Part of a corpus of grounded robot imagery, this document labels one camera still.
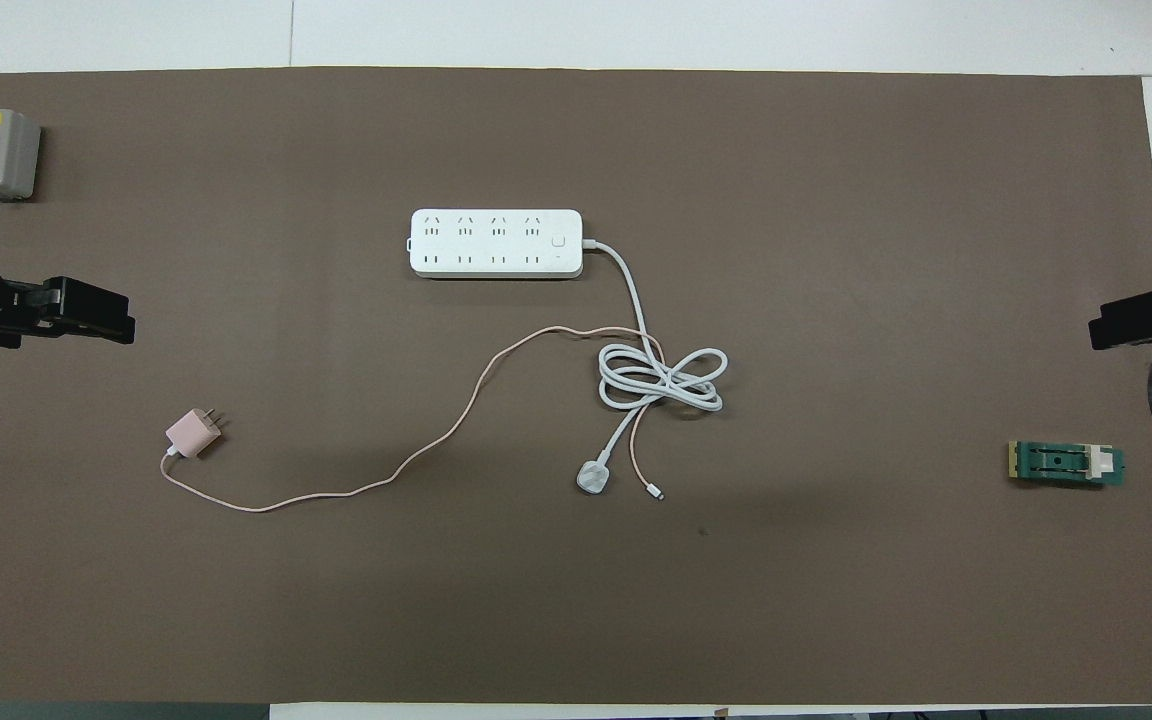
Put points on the pink charger adapter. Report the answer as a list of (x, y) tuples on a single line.
[(191, 433)]

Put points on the brown table mat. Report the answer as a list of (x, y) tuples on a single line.
[(636, 600)]

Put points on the grey on-off switch box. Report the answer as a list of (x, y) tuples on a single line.
[(11, 150)]

